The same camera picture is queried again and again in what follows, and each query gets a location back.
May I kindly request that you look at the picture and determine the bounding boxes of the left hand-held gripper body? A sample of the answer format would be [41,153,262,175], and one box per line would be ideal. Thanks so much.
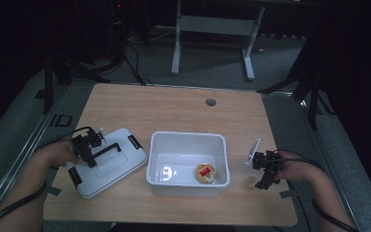
[71,126,105,158]

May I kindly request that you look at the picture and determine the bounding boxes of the hand-held gripper black cable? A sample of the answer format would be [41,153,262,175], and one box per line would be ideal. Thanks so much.
[270,148,360,232]
[0,126,93,232]

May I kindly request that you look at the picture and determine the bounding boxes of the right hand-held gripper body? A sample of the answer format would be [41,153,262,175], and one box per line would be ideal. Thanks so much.
[245,138,284,177]

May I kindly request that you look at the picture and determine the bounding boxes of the white plastic storage box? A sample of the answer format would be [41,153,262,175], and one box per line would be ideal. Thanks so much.
[145,130,231,198]

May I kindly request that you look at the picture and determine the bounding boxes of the person's right hand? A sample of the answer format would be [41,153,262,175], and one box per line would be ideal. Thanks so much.
[275,151,317,184]

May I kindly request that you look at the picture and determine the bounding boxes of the white lid with black handle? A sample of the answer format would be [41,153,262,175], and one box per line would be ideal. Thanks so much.
[66,127,149,200]

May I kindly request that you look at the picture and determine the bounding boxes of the person's left hand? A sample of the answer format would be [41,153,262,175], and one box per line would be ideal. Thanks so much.
[40,140,81,169]

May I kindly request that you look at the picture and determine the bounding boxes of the black metal stand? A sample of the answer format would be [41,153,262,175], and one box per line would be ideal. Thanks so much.
[43,47,111,116]
[256,61,336,131]

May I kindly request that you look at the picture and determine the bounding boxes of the black floor cables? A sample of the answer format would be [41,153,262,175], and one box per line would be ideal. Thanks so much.
[122,42,155,87]

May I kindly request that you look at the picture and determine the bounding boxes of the white metal desk frame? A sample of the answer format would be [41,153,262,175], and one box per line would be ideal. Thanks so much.
[170,0,267,81]

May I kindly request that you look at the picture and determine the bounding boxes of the left hand-held gripper black cable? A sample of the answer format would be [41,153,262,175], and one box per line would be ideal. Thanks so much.
[0,126,93,232]

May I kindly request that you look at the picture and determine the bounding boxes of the dark computer tower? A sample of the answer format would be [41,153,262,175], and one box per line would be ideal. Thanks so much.
[106,0,128,61]

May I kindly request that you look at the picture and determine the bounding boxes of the round yellow snack packet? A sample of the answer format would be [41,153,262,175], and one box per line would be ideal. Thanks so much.
[194,162,217,185]

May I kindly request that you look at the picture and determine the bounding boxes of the right hand-held gripper black cable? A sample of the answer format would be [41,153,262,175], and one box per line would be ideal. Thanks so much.
[270,148,360,232]

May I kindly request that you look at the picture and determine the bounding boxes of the grey tape piece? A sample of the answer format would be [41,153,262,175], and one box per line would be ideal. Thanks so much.
[45,185,63,197]
[278,189,300,199]

